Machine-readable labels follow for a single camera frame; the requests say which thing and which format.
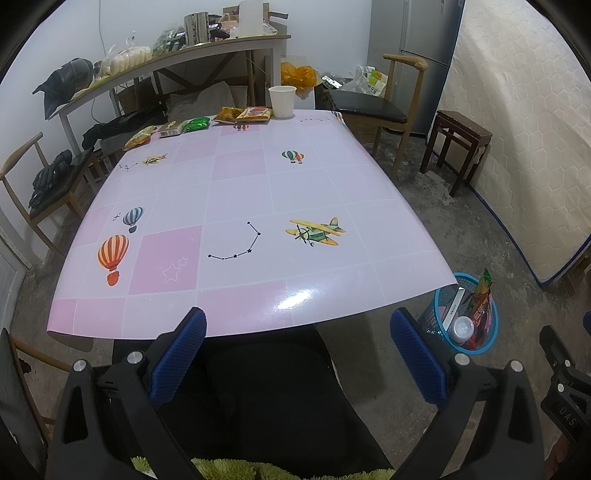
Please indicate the blue mesh basket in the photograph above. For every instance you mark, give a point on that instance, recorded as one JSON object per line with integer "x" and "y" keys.
{"x": 436, "y": 323}

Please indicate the orange plastic bag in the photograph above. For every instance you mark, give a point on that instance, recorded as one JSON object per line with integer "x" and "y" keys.
{"x": 300, "y": 76}

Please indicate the wooden chair with black seat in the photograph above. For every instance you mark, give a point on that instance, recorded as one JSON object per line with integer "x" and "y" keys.
{"x": 369, "y": 104}

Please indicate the side shelf with items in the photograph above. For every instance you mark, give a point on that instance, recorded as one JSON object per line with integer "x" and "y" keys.
{"x": 184, "y": 50}

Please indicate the green fuzzy cushion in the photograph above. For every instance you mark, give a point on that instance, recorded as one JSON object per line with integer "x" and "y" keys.
{"x": 231, "y": 470}

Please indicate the orange and white snack packet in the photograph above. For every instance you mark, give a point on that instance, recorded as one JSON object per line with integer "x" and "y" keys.
{"x": 253, "y": 114}

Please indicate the black gloves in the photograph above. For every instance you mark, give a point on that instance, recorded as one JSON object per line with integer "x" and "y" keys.
{"x": 51, "y": 177}

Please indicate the green snack packet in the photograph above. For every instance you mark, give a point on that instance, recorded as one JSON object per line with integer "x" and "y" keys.
{"x": 197, "y": 123}

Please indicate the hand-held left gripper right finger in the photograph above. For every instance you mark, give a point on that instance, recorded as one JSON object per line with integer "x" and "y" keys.
{"x": 418, "y": 360}

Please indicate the gold tissue pack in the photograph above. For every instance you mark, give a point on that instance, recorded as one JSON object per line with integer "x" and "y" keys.
{"x": 171, "y": 129}

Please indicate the yellow snack packet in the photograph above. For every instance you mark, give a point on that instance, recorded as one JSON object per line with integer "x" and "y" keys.
{"x": 140, "y": 137}

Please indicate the bag of steamed buns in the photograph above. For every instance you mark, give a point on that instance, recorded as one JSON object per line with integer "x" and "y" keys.
{"x": 127, "y": 60}

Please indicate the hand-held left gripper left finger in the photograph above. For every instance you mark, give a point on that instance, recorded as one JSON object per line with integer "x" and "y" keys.
{"x": 180, "y": 355}

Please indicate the white paper cup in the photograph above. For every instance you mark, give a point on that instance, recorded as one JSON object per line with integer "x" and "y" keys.
{"x": 282, "y": 104}

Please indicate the dark wooden stool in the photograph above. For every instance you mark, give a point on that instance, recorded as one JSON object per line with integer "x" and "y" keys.
{"x": 461, "y": 124}

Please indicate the white plastic bag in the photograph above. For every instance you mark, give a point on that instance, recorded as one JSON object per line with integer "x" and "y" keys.
{"x": 369, "y": 81}

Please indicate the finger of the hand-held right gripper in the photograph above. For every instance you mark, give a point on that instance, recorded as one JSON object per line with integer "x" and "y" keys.
{"x": 561, "y": 406}
{"x": 588, "y": 324}

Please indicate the yellow-brown chip packet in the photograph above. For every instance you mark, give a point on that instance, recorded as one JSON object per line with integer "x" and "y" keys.
{"x": 226, "y": 114}

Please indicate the black bag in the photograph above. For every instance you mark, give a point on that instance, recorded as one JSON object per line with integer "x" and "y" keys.
{"x": 64, "y": 81}

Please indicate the white plastic container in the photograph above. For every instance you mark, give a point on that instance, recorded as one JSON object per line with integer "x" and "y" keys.
{"x": 251, "y": 16}

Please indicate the white door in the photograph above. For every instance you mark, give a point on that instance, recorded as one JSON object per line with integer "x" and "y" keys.
{"x": 9, "y": 286}

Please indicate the grey refrigerator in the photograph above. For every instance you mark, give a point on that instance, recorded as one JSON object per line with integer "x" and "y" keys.
{"x": 415, "y": 32}

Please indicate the cream mattress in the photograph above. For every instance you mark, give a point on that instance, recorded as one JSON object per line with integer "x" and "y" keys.
{"x": 521, "y": 138}

